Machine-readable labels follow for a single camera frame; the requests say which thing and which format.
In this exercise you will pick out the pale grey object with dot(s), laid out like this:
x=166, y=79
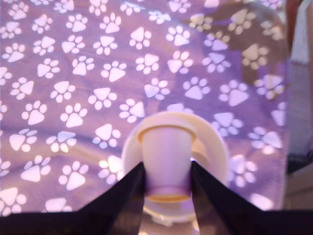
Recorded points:
x=303, y=36

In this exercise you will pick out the purple paw print tablecloth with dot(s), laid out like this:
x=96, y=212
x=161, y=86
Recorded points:
x=73, y=73

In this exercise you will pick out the dark mug with moon print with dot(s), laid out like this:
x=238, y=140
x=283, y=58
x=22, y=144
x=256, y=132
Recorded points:
x=213, y=147

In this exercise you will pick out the cream coffee capsule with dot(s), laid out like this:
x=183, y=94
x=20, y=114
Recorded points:
x=167, y=161

